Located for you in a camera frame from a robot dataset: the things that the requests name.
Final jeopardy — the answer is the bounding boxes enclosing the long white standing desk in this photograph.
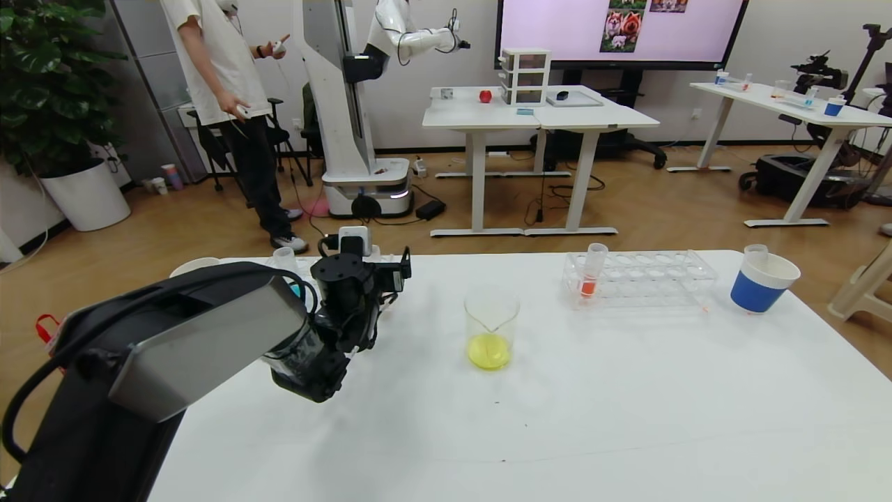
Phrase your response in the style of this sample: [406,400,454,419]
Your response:
[666,81,892,229]

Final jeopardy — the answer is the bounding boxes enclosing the clear glass beaker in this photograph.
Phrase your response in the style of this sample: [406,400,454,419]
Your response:
[464,288,521,371]

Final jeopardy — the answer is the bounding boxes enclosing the grey flat tray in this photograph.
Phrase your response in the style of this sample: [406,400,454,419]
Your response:
[546,91,603,108]

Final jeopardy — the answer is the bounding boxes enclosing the clear acrylic test tube rack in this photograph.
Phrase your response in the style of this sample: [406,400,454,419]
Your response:
[261,253,398,312]
[562,250,718,310]

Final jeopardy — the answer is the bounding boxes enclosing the large display screen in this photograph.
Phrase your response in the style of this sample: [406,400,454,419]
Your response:
[495,0,750,70]

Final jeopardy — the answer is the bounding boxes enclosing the black display stand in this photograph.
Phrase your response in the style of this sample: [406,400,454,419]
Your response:
[530,68,666,172]

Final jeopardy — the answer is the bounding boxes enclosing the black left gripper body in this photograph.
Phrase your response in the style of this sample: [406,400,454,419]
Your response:
[374,262,405,293]

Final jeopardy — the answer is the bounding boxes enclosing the black mobile robot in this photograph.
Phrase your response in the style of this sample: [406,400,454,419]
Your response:
[739,24,892,210]

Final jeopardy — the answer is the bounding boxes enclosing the red printed shopping bag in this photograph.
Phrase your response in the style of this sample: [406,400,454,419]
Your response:
[36,312,70,349]

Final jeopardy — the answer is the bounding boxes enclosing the blue pigment test tube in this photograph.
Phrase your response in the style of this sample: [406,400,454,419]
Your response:
[273,247,302,283]

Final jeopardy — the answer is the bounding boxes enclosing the beige plastic stool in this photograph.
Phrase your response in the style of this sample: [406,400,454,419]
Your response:
[827,241,892,324]

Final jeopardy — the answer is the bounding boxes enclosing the white plant pot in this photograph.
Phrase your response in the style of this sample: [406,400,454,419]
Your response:
[40,158,131,231]

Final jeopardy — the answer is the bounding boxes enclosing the grey metal cabinet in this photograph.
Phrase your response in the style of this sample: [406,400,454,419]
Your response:
[111,0,210,183]

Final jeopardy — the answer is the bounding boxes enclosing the white wheeled robot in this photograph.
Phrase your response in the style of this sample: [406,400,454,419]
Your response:
[293,0,471,219]

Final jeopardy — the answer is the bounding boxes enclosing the black office chair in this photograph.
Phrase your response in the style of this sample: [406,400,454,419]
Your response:
[187,98,314,210]

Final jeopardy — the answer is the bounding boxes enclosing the person in white shirt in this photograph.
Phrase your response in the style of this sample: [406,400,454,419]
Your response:
[160,0,311,254]

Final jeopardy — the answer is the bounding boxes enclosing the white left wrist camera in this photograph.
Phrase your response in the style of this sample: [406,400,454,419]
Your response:
[338,226,373,259]

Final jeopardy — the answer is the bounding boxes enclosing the blue white paper cup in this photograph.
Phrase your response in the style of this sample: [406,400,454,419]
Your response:
[171,257,225,277]
[730,251,801,314]

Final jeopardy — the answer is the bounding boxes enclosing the green leafy plant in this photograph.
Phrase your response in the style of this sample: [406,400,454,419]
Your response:
[0,0,130,177]

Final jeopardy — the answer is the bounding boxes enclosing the white drawer organizer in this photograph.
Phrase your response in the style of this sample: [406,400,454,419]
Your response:
[499,47,551,107]

